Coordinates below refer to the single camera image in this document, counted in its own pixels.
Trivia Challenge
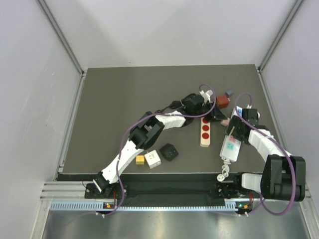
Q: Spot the yellow USB charger plug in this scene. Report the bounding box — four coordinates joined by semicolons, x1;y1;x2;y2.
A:
136;155;146;165

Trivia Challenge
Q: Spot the white multi-socket power strip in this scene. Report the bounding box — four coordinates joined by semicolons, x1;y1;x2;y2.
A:
219;106;244;162

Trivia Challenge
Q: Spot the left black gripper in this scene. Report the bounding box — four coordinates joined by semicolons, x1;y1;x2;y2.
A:
192;100;226;121

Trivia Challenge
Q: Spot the grey slotted cable duct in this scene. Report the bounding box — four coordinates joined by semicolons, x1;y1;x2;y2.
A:
49;200;254;212

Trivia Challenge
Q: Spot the pink USB charger plug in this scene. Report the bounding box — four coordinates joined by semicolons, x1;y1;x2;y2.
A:
220;119;230;126

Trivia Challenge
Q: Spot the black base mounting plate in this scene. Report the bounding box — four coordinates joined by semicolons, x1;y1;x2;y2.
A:
84;181;249;199

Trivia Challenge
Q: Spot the white red power strip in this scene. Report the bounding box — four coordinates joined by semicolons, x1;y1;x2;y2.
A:
200;117;211;147

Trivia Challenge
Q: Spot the grey USB-C charger plug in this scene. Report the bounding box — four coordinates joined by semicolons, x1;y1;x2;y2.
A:
225;90;234;97

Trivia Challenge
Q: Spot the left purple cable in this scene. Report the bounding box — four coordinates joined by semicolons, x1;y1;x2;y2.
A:
116;83;216;217

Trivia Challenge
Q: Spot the black adapter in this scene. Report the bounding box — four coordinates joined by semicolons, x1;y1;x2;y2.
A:
159;143;179;161

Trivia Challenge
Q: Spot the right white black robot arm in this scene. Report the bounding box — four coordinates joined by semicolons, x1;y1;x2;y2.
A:
225;107;306;202

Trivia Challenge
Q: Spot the red koi fish adapter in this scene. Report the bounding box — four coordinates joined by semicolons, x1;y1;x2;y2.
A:
216;95;230;109

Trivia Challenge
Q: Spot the black power cord with plug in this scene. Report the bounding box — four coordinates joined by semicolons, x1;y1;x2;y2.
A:
155;93;197;115

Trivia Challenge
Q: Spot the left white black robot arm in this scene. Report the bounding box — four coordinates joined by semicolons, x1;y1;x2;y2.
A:
93;90;229;198

